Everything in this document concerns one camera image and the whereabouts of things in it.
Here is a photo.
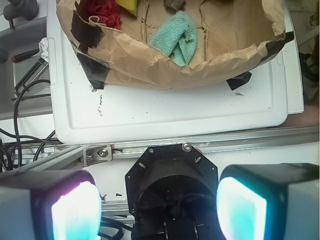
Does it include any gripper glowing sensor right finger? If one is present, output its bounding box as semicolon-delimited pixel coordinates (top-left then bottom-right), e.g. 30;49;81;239
216;163;320;240

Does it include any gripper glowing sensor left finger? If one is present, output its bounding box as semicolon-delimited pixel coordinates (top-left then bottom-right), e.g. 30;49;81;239
0;170;102;240

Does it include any blue terry cloth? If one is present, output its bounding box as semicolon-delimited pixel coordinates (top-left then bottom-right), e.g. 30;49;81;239
148;10;198;67

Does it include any red cloth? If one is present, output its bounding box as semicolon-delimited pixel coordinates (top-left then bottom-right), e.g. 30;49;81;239
81;0;121;30

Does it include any white plastic bin lid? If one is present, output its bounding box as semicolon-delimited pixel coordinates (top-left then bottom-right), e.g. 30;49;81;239
47;0;304;145

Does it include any black tape piece right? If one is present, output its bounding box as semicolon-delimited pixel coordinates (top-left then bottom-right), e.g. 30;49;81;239
226;71;252;91

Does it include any crumpled white paper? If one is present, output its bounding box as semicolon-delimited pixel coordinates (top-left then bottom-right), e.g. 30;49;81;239
38;37;49;63

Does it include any brown paper bag tray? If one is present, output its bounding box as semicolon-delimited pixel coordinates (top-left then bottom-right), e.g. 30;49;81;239
55;0;294;90

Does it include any yellow sponge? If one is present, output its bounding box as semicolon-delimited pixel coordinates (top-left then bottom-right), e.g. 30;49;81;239
115;0;138;17

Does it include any grey brown rock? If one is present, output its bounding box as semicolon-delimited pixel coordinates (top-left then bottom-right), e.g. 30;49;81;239
163;0;186;11

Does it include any metal corner bracket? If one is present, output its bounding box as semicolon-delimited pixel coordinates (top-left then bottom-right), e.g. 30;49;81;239
82;145;113;167

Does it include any aluminium extrusion rail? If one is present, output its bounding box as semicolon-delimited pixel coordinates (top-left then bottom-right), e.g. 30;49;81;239
0;125;320;173

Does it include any black cable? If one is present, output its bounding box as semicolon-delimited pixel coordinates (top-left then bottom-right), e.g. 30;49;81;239
0;79;60;173

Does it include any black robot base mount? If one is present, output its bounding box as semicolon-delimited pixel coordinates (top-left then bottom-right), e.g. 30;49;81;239
125;143;224;240

